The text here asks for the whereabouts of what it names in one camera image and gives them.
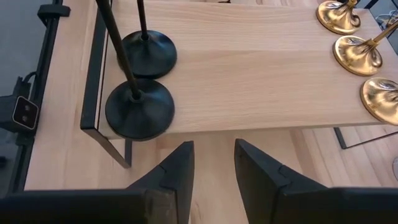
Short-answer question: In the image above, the black camera white faceplate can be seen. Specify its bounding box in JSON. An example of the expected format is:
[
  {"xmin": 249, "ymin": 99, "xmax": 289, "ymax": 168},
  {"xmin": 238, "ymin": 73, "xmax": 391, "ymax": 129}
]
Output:
[{"xmin": 0, "ymin": 72, "xmax": 40, "ymax": 135}]

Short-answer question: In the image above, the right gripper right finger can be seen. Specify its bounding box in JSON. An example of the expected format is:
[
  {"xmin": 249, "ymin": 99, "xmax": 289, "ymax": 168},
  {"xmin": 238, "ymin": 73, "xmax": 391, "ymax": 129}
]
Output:
[{"xmin": 234, "ymin": 139, "xmax": 328, "ymax": 224}]

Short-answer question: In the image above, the gold candlestick holder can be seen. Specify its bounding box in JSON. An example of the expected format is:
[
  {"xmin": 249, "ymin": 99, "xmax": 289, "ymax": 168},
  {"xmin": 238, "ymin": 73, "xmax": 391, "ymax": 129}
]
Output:
[
  {"xmin": 359, "ymin": 77, "xmax": 398, "ymax": 126},
  {"xmin": 316, "ymin": 0, "xmax": 362, "ymax": 35},
  {"xmin": 332, "ymin": 21, "xmax": 398, "ymax": 77}
]

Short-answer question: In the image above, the black candlestick holder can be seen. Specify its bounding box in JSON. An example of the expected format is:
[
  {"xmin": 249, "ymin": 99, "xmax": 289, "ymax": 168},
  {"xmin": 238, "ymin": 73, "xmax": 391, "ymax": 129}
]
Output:
[
  {"xmin": 119, "ymin": 0, "xmax": 178, "ymax": 79},
  {"xmin": 95, "ymin": 0, "xmax": 175, "ymax": 141}
]

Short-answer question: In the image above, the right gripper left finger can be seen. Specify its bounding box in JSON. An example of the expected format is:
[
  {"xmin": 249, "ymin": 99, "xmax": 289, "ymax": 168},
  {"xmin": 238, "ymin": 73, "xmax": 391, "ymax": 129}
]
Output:
[{"xmin": 126, "ymin": 140, "xmax": 195, "ymax": 224}]

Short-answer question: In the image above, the wooden riser shelf black frame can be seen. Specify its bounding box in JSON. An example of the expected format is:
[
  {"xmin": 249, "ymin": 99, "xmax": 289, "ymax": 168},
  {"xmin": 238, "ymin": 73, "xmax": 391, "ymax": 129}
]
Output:
[{"xmin": 80, "ymin": 0, "xmax": 398, "ymax": 169}]

